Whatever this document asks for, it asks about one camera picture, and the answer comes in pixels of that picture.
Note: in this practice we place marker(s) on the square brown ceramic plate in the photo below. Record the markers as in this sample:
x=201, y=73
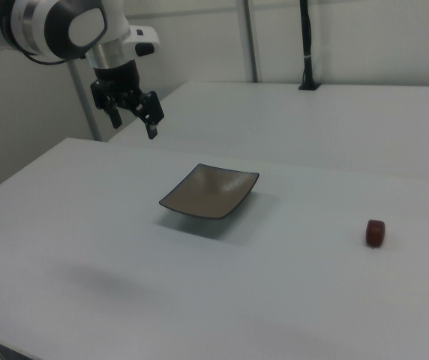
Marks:
x=210, y=193

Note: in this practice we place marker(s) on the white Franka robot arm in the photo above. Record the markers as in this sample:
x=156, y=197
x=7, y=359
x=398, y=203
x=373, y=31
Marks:
x=42, y=26

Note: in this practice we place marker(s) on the small round brown food item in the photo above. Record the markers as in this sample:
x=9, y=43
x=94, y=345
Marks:
x=375, y=232

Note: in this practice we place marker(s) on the black camera stand pole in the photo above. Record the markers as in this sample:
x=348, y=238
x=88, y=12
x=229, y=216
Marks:
x=306, y=37

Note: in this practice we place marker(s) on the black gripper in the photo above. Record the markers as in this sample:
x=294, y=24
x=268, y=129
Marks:
x=116, y=80

